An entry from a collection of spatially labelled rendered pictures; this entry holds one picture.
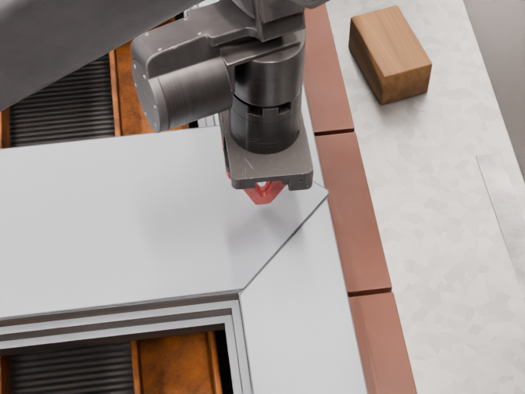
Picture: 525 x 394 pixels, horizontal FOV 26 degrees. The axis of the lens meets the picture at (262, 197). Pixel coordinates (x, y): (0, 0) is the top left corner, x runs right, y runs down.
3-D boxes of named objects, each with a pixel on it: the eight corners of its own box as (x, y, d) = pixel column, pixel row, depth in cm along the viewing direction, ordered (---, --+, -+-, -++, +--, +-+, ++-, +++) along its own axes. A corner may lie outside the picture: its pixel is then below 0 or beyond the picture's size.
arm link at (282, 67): (319, 38, 82) (285, -11, 85) (232, 66, 80) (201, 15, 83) (314, 102, 88) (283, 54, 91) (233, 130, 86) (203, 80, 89)
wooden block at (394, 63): (428, 93, 131) (433, 63, 127) (380, 106, 130) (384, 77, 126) (393, 34, 136) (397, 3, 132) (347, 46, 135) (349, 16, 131)
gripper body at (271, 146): (231, 194, 90) (231, 134, 84) (218, 99, 96) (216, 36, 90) (312, 187, 91) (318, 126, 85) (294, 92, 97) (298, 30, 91)
